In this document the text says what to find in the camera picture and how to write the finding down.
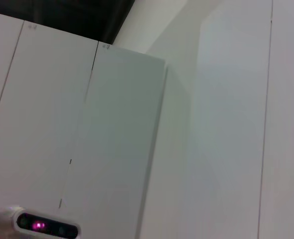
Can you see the dark background object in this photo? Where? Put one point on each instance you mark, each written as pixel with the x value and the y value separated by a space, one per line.
pixel 62 17

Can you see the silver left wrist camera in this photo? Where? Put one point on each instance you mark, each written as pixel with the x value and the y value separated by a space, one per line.
pixel 37 225

